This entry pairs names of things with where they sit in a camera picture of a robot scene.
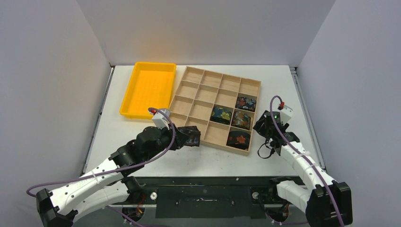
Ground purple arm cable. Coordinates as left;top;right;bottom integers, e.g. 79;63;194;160
26;107;177;227
270;95;345;227

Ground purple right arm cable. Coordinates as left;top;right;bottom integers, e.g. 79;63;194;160
270;95;345;227

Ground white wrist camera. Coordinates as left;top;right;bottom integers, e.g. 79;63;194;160
279;105;294;125
150;110;170;129

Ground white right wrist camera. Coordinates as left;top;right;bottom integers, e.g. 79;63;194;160
279;105;294;125

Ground navy red floral rolled tie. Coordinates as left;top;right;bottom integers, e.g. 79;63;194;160
235;96;257;112

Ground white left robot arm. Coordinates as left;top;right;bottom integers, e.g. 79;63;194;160
36;126;189;227

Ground blue yellow floral rolled tie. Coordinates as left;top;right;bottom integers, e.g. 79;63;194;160
210;106;232;125

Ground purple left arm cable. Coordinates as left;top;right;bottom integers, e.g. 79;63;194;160
26;107;177;227

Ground yellow plastic tray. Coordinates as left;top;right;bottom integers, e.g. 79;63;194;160
120;61;176;120

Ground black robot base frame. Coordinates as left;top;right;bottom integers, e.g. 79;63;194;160
111;176;305;220

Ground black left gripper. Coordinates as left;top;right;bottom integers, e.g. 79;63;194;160
144;122;190;161

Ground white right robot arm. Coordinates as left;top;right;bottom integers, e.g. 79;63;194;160
253;111;353;227

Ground black orange floral rolled tie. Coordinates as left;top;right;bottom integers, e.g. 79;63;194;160
226;131;251;150

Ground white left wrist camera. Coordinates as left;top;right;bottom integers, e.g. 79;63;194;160
150;110;170;129

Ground wooden compartment organizer box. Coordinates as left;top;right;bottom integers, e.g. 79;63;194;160
169;66;261;156

